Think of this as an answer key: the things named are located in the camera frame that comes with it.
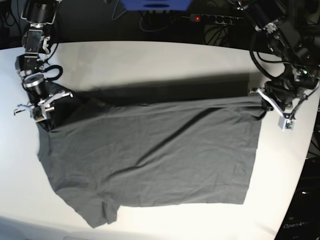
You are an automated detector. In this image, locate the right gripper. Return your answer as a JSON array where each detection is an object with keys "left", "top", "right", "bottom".
[{"left": 22, "top": 73, "right": 50, "bottom": 110}]

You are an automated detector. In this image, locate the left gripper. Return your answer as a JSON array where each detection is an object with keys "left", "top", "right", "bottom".
[{"left": 264, "top": 80, "right": 304, "bottom": 110}]

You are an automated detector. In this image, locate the grey T-shirt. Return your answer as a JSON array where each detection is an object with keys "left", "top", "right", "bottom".
[{"left": 37, "top": 95, "right": 266, "bottom": 228}]

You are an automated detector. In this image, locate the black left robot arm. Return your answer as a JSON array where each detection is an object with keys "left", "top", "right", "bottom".
[{"left": 230, "top": 0, "right": 320, "bottom": 110}]

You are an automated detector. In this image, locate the black power strip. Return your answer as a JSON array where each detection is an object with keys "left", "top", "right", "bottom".
[{"left": 189, "top": 13, "right": 246, "bottom": 26}]

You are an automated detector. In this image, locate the blue plastic box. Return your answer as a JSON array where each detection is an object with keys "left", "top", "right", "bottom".
[{"left": 121, "top": 0, "right": 192, "bottom": 11}]

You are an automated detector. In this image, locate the black OpenArm labelled box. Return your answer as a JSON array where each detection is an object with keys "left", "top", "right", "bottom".
[{"left": 275, "top": 187, "right": 320, "bottom": 240}]

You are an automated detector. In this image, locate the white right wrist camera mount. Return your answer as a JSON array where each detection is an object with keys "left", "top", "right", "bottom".
[{"left": 12, "top": 91, "right": 74, "bottom": 123}]

